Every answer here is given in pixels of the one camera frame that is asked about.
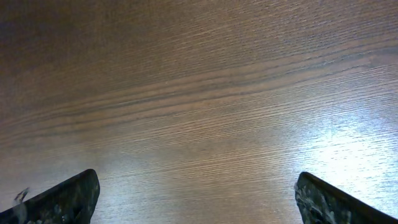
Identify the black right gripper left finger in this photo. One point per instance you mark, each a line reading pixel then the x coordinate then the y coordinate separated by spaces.
pixel 71 201

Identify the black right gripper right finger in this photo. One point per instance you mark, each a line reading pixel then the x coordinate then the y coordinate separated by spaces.
pixel 322 203

